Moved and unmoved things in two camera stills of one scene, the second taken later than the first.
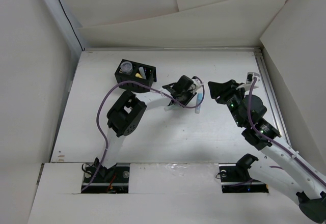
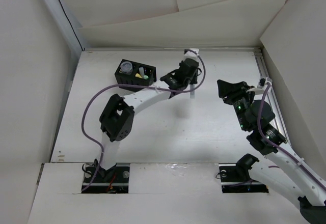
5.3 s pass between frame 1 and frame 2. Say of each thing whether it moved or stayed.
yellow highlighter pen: stayed
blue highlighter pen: moved
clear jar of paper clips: stayed
